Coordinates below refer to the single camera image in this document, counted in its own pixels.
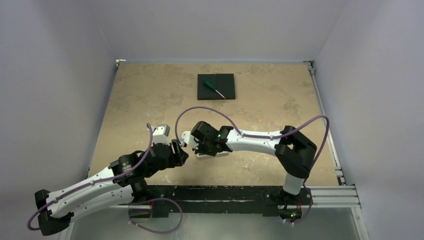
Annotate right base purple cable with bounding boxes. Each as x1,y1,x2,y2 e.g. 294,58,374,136
281,187,315,226

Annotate black foam pad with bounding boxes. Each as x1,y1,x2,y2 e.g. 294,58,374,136
197,73,236,101

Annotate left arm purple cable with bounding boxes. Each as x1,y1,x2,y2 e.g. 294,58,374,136
27,123,155,231

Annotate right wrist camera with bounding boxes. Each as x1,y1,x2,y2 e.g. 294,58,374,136
179,130,194,148

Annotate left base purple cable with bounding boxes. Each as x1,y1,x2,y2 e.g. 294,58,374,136
127,198,184,234

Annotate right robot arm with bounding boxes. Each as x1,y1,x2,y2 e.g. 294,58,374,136
180,121,317,204

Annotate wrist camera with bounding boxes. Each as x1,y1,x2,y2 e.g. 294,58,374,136
152,124,171,146
179,130,194,148

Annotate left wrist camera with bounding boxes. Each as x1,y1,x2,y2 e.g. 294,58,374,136
152,124,171,146

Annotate aluminium frame rail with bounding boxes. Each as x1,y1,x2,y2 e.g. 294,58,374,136
304,60,345,185

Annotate green handled screwdriver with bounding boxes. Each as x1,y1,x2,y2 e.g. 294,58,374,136
202,79,226,99

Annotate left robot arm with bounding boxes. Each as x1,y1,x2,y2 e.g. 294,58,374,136
34,139,189,236

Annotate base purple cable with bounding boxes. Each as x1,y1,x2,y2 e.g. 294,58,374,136
281,187,315,226
127,198,184,234

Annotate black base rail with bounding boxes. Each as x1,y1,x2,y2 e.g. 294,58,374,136
146,185,312,219

